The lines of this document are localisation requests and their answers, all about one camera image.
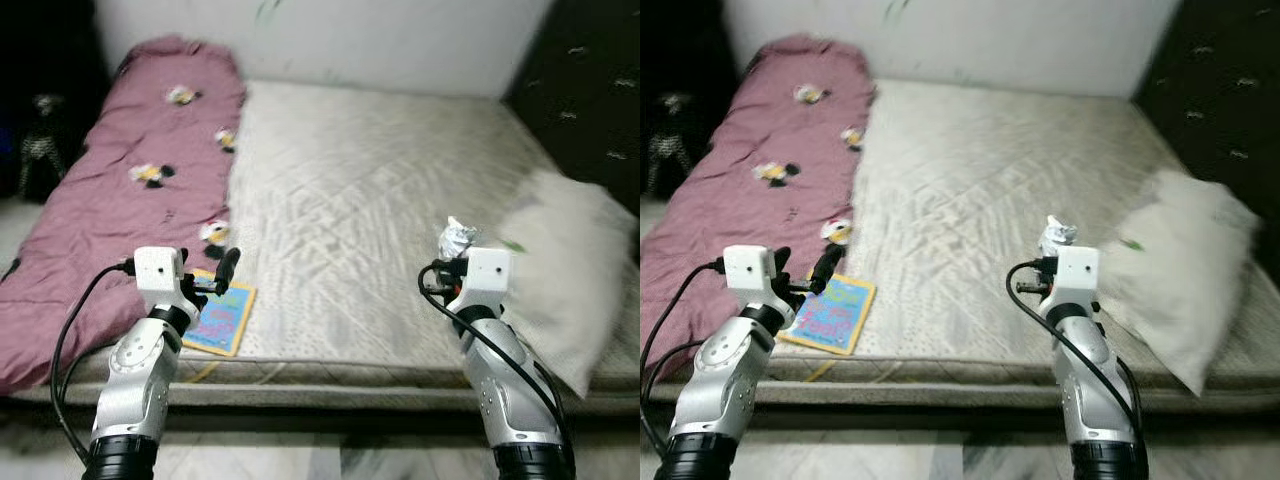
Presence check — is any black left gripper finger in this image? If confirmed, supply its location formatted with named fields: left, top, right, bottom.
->
left=808, top=245, right=844, bottom=297
left=215, top=247, right=242, bottom=297

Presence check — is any colourful children's book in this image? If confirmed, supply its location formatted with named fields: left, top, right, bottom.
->
left=777, top=272, right=878, bottom=357
left=182, top=268, right=258, bottom=358

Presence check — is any white pillow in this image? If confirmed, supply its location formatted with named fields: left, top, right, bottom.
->
left=1095, top=168, right=1261, bottom=398
left=497, top=170, right=639, bottom=399

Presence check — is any white patterned mattress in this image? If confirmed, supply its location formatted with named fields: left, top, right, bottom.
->
left=0, top=80, right=641, bottom=411
left=640, top=78, right=1280, bottom=406

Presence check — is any black white spotted toy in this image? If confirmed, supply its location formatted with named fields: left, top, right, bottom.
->
left=20, top=95, right=67, bottom=201
left=648, top=93, right=693, bottom=197

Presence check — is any dark tufted headboard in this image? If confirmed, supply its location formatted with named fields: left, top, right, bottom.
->
left=1135, top=0, right=1280, bottom=226
left=505, top=0, right=641, bottom=216

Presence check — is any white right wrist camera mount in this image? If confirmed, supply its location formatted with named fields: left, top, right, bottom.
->
left=447, top=247, right=514, bottom=311
left=1052, top=245, right=1101, bottom=306

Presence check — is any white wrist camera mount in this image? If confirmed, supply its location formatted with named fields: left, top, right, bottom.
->
left=1052, top=245, right=1101, bottom=306
left=722, top=245, right=791, bottom=316
left=447, top=247, right=514, bottom=311
left=133, top=246, right=198, bottom=316

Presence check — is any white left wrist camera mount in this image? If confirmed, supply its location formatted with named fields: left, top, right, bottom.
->
left=133, top=246, right=198, bottom=316
left=722, top=245, right=791, bottom=316

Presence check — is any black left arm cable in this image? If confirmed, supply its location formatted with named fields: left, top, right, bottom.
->
left=50, top=262, right=136, bottom=466
left=640, top=260, right=725, bottom=456

